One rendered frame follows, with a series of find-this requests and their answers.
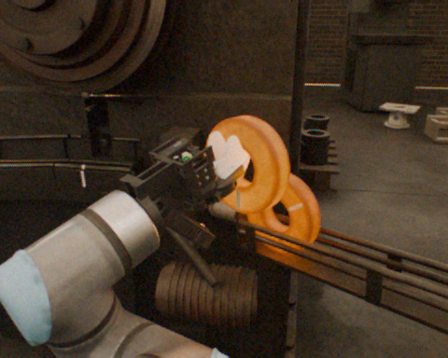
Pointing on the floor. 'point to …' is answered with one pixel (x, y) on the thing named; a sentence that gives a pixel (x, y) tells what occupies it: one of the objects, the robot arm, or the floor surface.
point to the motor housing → (206, 299)
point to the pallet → (318, 153)
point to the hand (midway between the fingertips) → (244, 154)
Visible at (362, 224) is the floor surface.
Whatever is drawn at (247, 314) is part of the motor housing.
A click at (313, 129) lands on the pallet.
